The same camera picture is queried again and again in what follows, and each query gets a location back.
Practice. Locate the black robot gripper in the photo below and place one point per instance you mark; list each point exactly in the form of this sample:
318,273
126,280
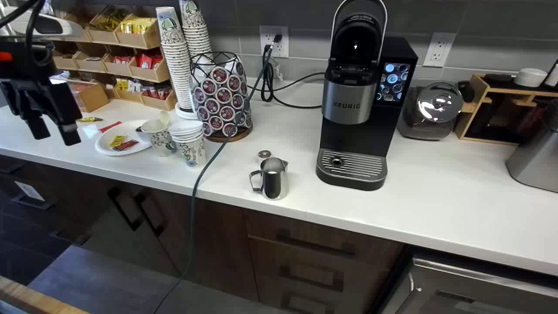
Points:
29,67

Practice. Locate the small coffee pod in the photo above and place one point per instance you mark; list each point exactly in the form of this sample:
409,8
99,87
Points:
264,155

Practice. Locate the yellow packet on counter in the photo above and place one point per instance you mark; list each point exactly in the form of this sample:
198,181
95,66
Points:
92,120

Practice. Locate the silver milk jug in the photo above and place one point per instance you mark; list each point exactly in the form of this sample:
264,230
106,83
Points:
269,179

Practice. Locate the black Keurig coffee machine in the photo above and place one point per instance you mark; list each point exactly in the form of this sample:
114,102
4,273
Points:
365,88

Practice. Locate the cardboard box with packets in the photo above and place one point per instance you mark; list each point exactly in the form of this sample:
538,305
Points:
90,97

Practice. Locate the red sugar packet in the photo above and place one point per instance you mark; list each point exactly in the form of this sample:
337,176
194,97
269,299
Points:
107,129

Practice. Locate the white plate with packets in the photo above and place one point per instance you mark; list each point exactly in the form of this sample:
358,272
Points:
121,141

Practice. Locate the wooden condiment organizer shelf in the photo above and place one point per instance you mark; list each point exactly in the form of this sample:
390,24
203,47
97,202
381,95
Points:
116,48

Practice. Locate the patterned paper cup left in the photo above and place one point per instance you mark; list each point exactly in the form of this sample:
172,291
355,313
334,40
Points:
158,135

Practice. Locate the tall paper cup stack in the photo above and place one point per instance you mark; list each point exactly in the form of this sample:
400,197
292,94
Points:
177,57

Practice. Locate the wooden drawer cabinet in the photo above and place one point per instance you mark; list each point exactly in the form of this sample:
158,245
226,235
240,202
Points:
282,263

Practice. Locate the silver round lidded container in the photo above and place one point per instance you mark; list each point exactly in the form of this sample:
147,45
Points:
430,113

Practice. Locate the stainless dishwasher front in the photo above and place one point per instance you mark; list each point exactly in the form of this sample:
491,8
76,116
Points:
440,284

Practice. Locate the wooden tray organizer right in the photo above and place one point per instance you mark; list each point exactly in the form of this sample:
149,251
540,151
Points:
503,111

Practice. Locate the silver appliance right edge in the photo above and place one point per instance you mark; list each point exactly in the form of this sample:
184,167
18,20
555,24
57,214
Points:
536,163

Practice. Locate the white wall outlet left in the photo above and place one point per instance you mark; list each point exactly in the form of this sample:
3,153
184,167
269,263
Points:
278,40

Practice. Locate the white wall outlet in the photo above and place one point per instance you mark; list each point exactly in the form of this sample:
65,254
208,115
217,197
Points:
439,50
278,40

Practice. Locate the white wall outlet right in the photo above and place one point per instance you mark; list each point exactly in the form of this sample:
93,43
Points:
439,50

